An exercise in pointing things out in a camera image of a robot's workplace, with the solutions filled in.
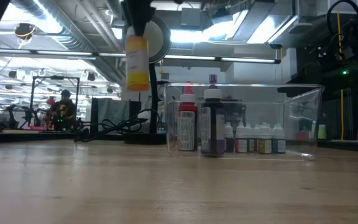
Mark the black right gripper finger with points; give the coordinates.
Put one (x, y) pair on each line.
(300, 90)

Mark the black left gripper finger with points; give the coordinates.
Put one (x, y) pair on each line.
(139, 15)

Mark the large yellow food coloring bottle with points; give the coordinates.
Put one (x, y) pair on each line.
(137, 62)

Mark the small blue-purple label bottle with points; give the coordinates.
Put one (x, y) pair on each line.
(279, 146)

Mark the small yellow-green label dropper bottle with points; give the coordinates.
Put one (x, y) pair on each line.
(264, 146)

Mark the large purple food coloring bottle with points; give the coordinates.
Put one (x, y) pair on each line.
(212, 137)

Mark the large red food coloring bottle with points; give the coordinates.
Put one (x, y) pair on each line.
(187, 115)

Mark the black desk lamp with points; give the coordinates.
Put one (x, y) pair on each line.
(158, 37)

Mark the clear plastic bin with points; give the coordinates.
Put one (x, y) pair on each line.
(303, 124)

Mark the pale green cup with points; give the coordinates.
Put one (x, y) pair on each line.
(322, 132)

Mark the ceiling light strip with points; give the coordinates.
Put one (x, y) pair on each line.
(191, 57)

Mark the black machine cabinet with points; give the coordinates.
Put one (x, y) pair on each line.
(236, 112)

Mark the grey cover cloth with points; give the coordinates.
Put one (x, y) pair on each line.
(113, 109)

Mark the person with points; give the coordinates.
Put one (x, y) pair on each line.
(63, 109)

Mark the black stand frame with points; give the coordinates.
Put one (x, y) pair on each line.
(77, 90)

